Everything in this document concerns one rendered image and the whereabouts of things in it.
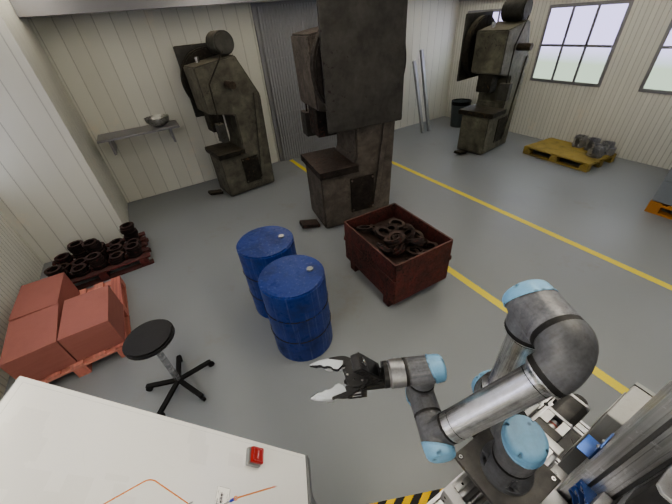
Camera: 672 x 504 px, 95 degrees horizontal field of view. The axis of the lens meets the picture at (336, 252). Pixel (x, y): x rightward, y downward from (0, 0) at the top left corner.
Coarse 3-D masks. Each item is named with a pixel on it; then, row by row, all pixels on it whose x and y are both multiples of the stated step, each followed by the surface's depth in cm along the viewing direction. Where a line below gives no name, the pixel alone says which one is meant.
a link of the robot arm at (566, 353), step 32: (576, 320) 64; (544, 352) 64; (576, 352) 61; (512, 384) 67; (544, 384) 63; (576, 384) 61; (416, 416) 83; (448, 416) 76; (480, 416) 70; (448, 448) 74
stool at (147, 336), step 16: (160, 320) 228; (128, 336) 218; (144, 336) 217; (160, 336) 216; (128, 352) 207; (144, 352) 206; (160, 352) 227; (176, 368) 260; (160, 384) 249; (176, 384) 247
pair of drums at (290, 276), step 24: (240, 240) 282; (264, 240) 279; (288, 240) 276; (264, 264) 262; (288, 264) 249; (312, 264) 246; (264, 288) 228; (288, 288) 226; (312, 288) 224; (264, 312) 302; (288, 312) 227; (312, 312) 234; (288, 336) 245; (312, 336) 249
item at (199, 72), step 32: (224, 32) 421; (192, 64) 439; (224, 64) 434; (192, 96) 480; (224, 96) 452; (256, 96) 477; (224, 128) 455; (256, 128) 502; (224, 160) 493; (256, 160) 525
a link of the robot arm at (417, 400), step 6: (408, 390) 88; (414, 390) 85; (432, 390) 86; (408, 396) 89; (414, 396) 86; (420, 396) 85; (426, 396) 85; (432, 396) 85; (408, 402) 92; (414, 402) 85; (420, 402) 84; (426, 402) 83; (432, 402) 83; (414, 408) 84; (420, 408) 83; (414, 414) 84
